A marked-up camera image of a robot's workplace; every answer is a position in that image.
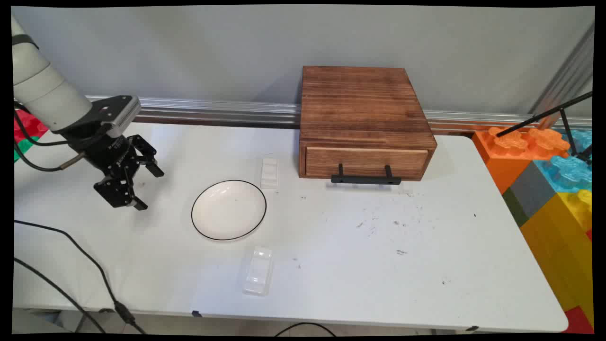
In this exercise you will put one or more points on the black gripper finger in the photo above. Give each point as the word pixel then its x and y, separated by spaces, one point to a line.
pixel 116 192
pixel 150 156

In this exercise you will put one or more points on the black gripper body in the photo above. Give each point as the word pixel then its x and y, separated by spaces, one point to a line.
pixel 108 154

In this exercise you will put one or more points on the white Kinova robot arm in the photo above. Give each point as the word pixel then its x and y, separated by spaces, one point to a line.
pixel 42 85

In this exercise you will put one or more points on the red studded building block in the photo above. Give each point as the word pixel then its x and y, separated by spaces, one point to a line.
pixel 28 124

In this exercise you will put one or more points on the green building block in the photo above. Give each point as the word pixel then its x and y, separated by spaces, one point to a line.
pixel 22 148

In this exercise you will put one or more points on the white bowl with black rim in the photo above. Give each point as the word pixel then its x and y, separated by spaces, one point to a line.
pixel 228 210

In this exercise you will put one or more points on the small white ribbed tray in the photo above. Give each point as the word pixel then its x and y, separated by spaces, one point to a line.
pixel 269 173

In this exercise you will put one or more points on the clear plastic box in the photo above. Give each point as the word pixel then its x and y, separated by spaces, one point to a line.
pixel 258 271

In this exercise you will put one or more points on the light wooden drawer front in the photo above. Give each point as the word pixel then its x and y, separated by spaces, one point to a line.
pixel 364 158

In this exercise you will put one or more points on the dark brown wooden cabinet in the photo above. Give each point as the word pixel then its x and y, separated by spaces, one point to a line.
pixel 360 104

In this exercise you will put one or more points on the orange giant building block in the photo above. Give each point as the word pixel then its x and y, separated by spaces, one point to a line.
pixel 502 156

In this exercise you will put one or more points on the grey giant building block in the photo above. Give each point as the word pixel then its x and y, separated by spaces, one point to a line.
pixel 532 192

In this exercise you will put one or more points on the black tripod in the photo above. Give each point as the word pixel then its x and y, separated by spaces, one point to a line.
pixel 544 113

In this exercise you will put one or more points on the yellow giant building block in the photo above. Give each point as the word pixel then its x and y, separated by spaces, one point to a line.
pixel 558 246

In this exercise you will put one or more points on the translucent blue building block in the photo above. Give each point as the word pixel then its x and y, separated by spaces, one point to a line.
pixel 570 170

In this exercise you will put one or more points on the red building block beside yellow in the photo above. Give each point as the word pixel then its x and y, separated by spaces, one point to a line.
pixel 580 322

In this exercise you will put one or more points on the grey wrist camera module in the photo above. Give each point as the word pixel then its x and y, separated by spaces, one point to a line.
pixel 124 110

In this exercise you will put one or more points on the aluminium rail along wall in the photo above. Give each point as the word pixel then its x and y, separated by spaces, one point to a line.
pixel 213 110

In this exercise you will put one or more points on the slanted aluminium post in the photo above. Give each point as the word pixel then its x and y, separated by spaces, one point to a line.
pixel 570 71

